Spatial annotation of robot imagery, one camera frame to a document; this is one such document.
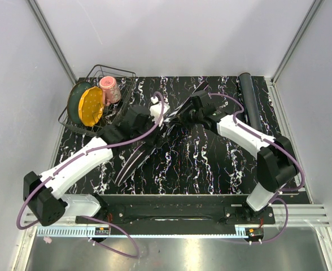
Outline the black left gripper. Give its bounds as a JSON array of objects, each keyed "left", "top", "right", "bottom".
[{"left": 133, "top": 113, "right": 170, "bottom": 148}]

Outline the black sport racket bag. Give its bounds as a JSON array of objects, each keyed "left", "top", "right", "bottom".
[{"left": 115, "top": 81, "right": 208, "bottom": 186}]

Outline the black shuttlecock tube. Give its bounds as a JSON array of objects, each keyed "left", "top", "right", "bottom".
[{"left": 239, "top": 72, "right": 262, "bottom": 132}]

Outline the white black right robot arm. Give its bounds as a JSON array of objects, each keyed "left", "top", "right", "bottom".
[{"left": 169, "top": 90, "right": 302, "bottom": 224}]

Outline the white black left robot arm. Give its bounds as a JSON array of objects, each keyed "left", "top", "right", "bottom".
[{"left": 16, "top": 103, "right": 169, "bottom": 229}]

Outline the pink patterned mug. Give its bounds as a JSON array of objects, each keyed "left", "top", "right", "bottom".
[{"left": 99, "top": 76, "right": 121, "bottom": 106}]

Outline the yellow dotted plate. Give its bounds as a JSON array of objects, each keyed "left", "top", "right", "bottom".
[{"left": 78, "top": 86, "right": 104, "bottom": 127}]

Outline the dark green plate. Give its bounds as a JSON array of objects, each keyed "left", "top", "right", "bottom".
[{"left": 67, "top": 81, "right": 91, "bottom": 124}]

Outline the small pink object on floor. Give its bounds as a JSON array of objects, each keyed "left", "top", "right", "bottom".
[{"left": 43, "top": 237, "right": 53, "bottom": 244}]

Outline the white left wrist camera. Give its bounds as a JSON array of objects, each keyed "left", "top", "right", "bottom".
[{"left": 150, "top": 97, "right": 170, "bottom": 126}]

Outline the black wire dish rack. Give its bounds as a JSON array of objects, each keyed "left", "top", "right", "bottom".
[{"left": 58, "top": 64, "right": 136, "bottom": 137}]

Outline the right aluminium frame post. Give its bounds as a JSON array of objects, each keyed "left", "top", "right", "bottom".
[{"left": 273, "top": 0, "right": 325, "bottom": 81}]

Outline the aluminium frame post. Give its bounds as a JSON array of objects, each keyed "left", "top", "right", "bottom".
[
  {"left": 273, "top": 0, "right": 325, "bottom": 81},
  {"left": 26, "top": 0, "right": 77, "bottom": 84}
]

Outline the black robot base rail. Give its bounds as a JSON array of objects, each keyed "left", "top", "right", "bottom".
[{"left": 75, "top": 194, "right": 277, "bottom": 235}]

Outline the aluminium front frame rail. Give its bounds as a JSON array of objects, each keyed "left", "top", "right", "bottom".
[{"left": 21, "top": 203, "right": 332, "bottom": 271}]

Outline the left aluminium frame post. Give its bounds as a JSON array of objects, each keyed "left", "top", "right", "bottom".
[{"left": 26, "top": 0, "right": 77, "bottom": 84}]

